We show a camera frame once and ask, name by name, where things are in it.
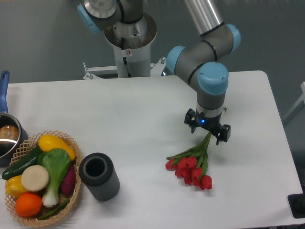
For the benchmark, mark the white metal base frame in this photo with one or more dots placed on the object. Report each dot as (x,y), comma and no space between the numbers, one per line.
(157,69)

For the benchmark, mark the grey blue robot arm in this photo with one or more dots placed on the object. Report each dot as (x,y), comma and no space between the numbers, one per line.
(197,66)

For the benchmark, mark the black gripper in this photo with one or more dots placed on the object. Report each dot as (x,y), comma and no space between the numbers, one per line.
(212,124)

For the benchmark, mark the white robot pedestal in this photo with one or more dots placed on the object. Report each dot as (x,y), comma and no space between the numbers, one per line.
(132,46)

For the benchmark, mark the blue handled saucepan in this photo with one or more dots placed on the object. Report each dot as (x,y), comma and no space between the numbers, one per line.
(12,133)

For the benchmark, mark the green bok choy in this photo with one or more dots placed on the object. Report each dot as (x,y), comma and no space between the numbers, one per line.
(57,163)

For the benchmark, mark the yellow squash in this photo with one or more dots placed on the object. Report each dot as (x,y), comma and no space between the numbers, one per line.
(48,142)

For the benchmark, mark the orange fruit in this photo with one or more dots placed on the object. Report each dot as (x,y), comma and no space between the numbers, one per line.
(28,204)

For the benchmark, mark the green chili pepper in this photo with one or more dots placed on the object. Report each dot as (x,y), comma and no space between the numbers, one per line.
(55,211)

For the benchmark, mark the red tulip bouquet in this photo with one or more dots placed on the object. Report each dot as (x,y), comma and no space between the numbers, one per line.
(192,164)

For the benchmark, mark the beige round disc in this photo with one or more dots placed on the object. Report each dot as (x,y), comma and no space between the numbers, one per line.
(35,178)

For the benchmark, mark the white frame at right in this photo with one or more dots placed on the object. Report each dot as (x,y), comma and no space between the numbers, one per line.
(296,108)

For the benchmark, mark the dark grey ribbed vase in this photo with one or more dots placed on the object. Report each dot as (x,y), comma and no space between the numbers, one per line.
(98,174)

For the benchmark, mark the woven wicker basket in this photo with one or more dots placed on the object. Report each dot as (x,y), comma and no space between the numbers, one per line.
(25,148)

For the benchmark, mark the black device at edge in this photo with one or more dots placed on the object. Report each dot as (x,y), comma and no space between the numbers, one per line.
(297,205)

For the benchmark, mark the dark green cucumber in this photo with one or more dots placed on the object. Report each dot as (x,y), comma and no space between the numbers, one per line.
(19,166)

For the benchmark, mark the purple sweet potato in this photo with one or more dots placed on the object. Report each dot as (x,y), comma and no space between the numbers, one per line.
(68,184)

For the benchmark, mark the yellow bell pepper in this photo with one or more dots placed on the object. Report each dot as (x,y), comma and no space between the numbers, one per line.
(14,187)

